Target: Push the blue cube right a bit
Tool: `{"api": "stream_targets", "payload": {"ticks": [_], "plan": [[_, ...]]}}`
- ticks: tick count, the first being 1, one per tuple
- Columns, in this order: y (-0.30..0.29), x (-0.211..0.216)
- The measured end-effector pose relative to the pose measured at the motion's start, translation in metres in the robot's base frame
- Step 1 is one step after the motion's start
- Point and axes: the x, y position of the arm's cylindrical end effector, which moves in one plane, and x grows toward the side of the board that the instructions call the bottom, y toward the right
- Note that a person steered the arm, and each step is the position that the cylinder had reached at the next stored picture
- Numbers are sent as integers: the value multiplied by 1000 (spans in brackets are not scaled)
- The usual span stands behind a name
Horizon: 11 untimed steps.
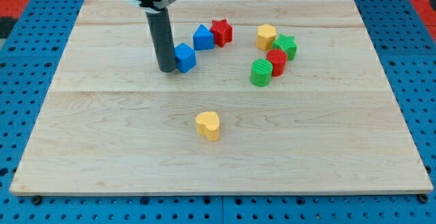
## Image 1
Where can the yellow heart block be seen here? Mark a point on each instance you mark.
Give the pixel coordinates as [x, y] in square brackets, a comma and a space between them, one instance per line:
[208, 125]

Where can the blue triangular prism block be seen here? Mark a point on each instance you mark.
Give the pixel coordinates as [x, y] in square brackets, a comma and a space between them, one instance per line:
[203, 39]

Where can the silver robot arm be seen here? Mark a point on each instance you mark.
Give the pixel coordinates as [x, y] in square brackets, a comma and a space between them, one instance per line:
[152, 6]

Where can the light wooden board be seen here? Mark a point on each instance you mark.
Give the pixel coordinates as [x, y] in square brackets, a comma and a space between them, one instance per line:
[297, 103]

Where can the yellow hexagon block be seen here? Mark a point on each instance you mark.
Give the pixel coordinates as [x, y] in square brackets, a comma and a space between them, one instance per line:
[265, 37]

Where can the red star block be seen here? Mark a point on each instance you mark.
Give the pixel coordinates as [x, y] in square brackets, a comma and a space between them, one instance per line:
[222, 31]

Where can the blue cube block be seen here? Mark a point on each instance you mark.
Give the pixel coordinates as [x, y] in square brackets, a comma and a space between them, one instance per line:
[185, 57]

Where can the red cylinder block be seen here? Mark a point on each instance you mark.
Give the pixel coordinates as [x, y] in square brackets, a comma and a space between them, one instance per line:
[278, 59]

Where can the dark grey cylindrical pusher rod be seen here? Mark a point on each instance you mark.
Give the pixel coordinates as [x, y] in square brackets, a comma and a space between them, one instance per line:
[161, 33]

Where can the green star block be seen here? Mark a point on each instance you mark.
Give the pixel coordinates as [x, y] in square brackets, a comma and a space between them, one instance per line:
[287, 44]

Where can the green cylinder block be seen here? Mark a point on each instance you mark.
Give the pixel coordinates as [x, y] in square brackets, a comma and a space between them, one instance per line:
[261, 72]

